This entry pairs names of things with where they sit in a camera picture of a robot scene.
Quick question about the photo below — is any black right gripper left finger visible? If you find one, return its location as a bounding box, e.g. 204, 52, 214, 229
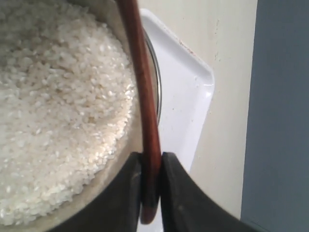
53, 152, 141, 232

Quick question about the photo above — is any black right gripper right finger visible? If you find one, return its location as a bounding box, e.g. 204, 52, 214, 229
160, 152, 255, 232

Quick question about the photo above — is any large steel rice bowl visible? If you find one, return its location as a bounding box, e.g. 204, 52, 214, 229
0, 0, 162, 232

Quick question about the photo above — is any white rectangular tray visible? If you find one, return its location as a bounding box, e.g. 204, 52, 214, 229
140, 9, 214, 171

